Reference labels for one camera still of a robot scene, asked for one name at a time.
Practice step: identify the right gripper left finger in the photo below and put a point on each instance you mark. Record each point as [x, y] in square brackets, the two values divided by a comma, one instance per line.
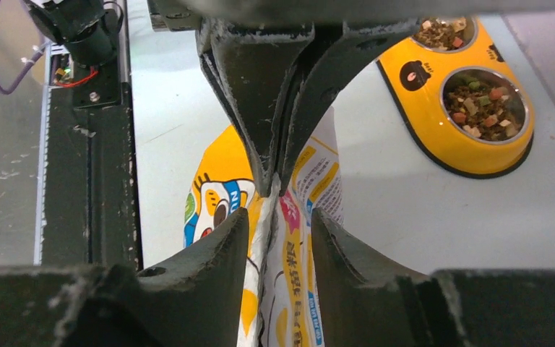
[190, 299]

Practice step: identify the kibble in bowl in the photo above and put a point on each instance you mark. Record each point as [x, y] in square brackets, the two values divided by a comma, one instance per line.
[445, 35]
[484, 105]

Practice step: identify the kibble in right bowl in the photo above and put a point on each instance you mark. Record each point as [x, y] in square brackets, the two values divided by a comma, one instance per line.
[484, 105]

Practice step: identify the kibble in left bowl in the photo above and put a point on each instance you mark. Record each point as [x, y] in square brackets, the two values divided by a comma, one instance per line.
[445, 35]

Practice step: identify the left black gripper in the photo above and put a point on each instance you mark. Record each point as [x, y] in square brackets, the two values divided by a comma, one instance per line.
[251, 69]

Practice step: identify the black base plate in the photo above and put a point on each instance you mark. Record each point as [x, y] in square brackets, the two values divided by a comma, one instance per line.
[91, 199]

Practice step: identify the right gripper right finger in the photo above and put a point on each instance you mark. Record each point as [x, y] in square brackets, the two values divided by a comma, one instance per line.
[367, 299]

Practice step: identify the pet food bag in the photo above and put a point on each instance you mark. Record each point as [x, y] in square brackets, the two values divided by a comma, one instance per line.
[279, 305]

